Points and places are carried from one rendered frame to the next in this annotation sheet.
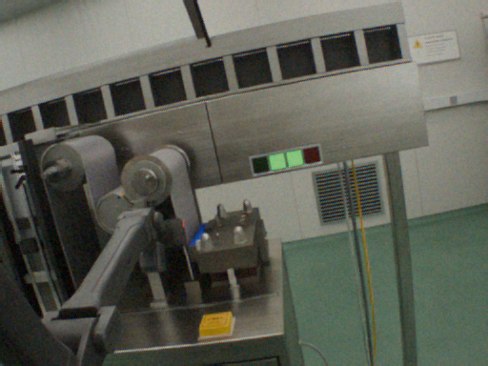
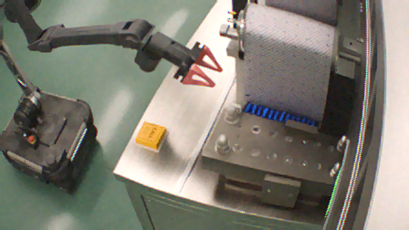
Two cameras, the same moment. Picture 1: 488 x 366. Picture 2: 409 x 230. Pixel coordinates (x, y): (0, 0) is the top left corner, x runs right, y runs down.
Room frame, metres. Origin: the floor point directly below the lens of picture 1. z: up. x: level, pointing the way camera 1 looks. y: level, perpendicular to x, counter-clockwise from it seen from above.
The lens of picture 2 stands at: (1.29, -0.70, 1.98)
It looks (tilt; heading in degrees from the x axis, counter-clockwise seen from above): 48 degrees down; 106
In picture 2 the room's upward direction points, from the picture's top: 3 degrees counter-clockwise
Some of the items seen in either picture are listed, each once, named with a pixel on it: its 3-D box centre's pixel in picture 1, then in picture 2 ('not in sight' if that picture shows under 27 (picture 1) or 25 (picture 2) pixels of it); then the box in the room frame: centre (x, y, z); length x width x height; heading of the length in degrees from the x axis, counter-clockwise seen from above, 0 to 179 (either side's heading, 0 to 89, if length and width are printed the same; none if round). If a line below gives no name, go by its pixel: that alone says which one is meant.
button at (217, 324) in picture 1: (215, 324); (150, 135); (0.89, 0.13, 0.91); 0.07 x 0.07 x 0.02; 83
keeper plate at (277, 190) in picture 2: (263, 239); (280, 193); (1.29, -0.03, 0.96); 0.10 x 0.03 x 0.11; 173
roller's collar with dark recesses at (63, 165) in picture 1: (57, 170); not in sight; (1.15, 0.51, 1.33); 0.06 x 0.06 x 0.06; 83
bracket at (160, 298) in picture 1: (148, 254); (239, 67); (1.11, 0.30, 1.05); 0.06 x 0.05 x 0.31; 173
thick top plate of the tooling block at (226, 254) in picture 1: (233, 235); (287, 156); (1.28, 0.06, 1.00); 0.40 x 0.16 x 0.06; 173
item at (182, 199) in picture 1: (187, 213); (287, 88); (1.25, 0.18, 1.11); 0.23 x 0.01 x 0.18; 173
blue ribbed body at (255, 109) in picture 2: (199, 236); (284, 118); (1.25, 0.16, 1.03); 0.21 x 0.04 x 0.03; 173
